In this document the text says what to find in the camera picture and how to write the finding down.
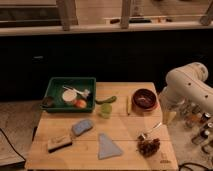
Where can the blue-grey towel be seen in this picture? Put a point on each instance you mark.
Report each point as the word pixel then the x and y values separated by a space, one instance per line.
pixel 107 147

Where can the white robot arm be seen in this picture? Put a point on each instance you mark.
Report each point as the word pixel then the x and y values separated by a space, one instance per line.
pixel 186 83

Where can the green plastic cup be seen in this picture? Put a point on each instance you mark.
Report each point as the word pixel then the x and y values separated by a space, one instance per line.
pixel 105 110

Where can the green pea pod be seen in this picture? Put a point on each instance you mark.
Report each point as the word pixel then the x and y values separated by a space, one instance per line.
pixel 108 100

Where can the white dish brush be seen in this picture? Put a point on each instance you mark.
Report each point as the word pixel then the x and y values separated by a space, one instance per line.
pixel 85 94

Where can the yellow pencil stick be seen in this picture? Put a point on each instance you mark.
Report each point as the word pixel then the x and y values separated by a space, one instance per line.
pixel 128 105

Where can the orange fruit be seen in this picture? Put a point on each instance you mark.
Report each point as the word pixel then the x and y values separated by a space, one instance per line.
pixel 80 103

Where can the white round container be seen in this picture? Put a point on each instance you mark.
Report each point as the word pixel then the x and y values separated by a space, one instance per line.
pixel 69 96

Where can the dark red bowl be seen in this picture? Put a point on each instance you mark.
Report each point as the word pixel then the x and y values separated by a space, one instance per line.
pixel 145 99

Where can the green plastic tray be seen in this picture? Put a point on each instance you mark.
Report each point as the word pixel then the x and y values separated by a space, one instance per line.
pixel 55 89

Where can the blue sponge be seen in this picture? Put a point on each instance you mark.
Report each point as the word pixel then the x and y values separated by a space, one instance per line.
pixel 82 126

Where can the dark round object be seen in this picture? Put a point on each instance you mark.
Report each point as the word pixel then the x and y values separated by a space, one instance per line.
pixel 47 102

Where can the metal spoon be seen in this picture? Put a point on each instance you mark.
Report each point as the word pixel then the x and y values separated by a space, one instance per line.
pixel 144 136

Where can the brown pine cone cluster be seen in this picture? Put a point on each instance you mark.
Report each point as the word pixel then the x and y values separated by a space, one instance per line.
pixel 148 148

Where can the wooden scrub brush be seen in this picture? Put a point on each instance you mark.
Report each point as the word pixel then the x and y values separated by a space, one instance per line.
pixel 56 143

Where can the spice jar rack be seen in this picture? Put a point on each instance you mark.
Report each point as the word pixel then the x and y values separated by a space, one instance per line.
pixel 195 119

